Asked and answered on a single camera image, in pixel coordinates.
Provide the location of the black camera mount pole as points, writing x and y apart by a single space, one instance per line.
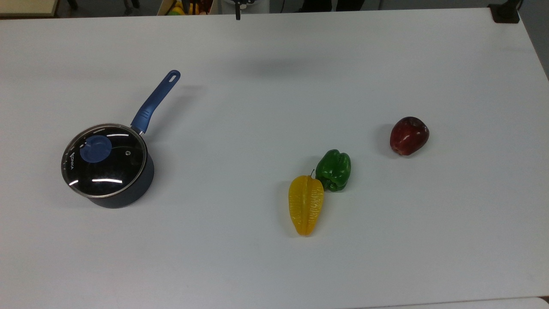
505 13

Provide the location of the glass lid with blue knob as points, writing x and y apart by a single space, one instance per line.
107 171

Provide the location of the red toy apple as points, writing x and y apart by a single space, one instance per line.
408 135

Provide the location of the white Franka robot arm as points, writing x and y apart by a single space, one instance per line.
262 5

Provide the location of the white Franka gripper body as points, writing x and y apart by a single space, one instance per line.
238 1

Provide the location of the green toy bell pepper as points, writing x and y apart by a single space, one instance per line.
334 171

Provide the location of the yellow toy starfruit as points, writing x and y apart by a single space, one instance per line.
305 206

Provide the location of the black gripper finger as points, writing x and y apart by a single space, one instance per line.
238 15

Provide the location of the wooden side table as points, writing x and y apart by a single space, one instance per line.
25 7

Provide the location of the cardboard box with toy fruit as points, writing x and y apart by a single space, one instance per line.
188 7

